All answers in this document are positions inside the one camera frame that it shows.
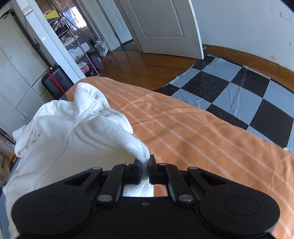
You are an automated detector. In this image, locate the white fleece zip jacket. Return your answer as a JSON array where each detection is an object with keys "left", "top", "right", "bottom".
[{"left": 1, "top": 83, "right": 154, "bottom": 238}]

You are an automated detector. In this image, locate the checkered floor mat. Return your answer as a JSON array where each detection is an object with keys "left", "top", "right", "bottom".
[{"left": 157, "top": 55, "right": 293, "bottom": 151}]

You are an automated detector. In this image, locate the white wardrobe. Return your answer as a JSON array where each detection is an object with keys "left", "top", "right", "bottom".
[{"left": 1, "top": 10, "right": 53, "bottom": 134}]

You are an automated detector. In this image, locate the metal storage shelf rack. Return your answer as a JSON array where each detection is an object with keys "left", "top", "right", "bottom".
[{"left": 45, "top": 1, "right": 100, "bottom": 77}]

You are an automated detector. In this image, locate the brown paper bag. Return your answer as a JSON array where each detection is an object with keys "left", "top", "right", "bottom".
[{"left": 0, "top": 154, "right": 11, "bottom": 182}]

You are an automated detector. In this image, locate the black red suitcase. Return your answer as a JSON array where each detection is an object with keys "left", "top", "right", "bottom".
[{"left": 41, "top": 64, "right": 74, "bottom": 100}]

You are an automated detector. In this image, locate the white room door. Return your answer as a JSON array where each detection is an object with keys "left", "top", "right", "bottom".
[{"left": 118, "top": 1, "right": 204, "bottom": 60}]

